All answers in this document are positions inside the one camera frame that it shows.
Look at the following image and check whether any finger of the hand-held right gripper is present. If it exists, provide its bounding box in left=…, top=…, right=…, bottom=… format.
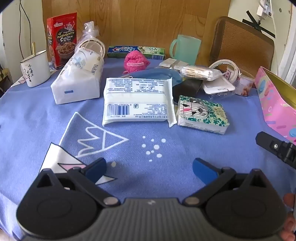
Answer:
left=255, top=132, right=296, bottom=169

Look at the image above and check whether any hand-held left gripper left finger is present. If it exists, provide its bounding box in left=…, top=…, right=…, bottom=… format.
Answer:
left=30, top=158, right=121, bottom=208

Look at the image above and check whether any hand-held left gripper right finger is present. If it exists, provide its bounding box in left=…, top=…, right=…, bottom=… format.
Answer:
left=185, top=158, right=274, bottom=208

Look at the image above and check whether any pink box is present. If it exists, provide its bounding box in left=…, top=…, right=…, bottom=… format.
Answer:
left=254, top=66, right=296, bottom=145

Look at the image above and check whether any blue plastic container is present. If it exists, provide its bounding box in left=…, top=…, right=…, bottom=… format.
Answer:
left=119, top=67, right=183, bottom=86

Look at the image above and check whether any person's right hand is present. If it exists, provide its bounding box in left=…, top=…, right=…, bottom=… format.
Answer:
left=280, top=193, right=296, bottom=241

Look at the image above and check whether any blue printed tablecloth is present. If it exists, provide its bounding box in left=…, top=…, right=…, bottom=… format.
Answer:
left=0, top=58, right=296, bottom=241

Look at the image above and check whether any panda print tissue pack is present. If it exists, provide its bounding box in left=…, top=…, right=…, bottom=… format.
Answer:
left=177, top=95, right=230, bottom=135

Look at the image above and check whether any tin can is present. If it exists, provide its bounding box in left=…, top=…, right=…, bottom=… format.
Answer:
left=225, top=66, right=255, bottom=96

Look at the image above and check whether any white wet wipes pack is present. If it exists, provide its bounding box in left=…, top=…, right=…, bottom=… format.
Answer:
left=102, top=77, right=174, bottom=128

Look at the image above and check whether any white framed window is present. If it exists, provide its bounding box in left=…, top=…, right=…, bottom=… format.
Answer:
left=275, top=30, right=296, bottom=87

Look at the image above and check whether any black rectangular block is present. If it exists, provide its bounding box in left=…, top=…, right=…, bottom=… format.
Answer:
left=172, top=79, right=205, bottom=98

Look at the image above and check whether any large white tissue pack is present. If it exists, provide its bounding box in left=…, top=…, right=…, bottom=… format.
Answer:
left=50, top=47, right=104, bottom=105

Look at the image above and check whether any white tape roll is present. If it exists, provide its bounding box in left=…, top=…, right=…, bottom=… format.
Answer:
left=209, top=59, right=241, bottom=81

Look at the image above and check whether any bag of cotton swabs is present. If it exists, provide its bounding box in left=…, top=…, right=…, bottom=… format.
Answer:
left=180, top=65, right=226, bottom=81

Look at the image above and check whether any clear packet with gold tray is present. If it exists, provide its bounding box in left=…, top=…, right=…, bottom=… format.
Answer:
left=159, top=58, right=185, bottom=70

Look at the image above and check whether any pink knitted pouch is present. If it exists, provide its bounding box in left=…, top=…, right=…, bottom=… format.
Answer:
left=123, top=51, right=149, bottom=74

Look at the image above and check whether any white enamel mug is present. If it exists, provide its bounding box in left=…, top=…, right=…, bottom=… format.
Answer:
left=20, top=49, right=51, bottom=88

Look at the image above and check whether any black tape cross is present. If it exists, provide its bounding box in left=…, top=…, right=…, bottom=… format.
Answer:
left=242, top=10, right=276, bottom=39

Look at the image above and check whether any green plastic cup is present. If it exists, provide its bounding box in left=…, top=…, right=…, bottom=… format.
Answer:
left=169, top=35, right=202, bottom=66

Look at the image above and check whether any plastic bag of paper plates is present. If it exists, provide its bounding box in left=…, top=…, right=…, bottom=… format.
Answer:
left=75, top=21, right=105, bottom=63

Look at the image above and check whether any green toothpaste box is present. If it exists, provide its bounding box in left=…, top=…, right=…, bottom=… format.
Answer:
left=107, top=46, right=165, bottom=60

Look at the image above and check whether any white power strip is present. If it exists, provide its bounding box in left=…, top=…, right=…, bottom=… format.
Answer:
left=260, top=0, right=273, bottom=17

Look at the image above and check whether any red snack box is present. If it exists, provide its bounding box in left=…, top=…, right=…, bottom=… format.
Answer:
left=46, top=12, right=78, bottom=70

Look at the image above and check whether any wooden board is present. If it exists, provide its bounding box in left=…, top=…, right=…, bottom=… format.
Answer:
left=42, top=0, right=232, bottom=66

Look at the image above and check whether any black cable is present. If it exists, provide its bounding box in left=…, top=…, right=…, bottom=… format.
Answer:
left=20, top=0, right=32, bottom=61

